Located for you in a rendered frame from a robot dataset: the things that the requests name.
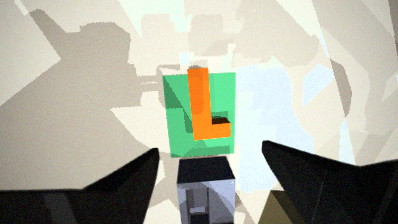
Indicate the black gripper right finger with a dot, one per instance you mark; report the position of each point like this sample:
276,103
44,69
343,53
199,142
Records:
327,191

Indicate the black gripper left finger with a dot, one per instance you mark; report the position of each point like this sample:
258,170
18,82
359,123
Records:
122,197

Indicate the orange l-shaped part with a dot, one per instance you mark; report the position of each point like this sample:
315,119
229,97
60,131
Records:
203,126

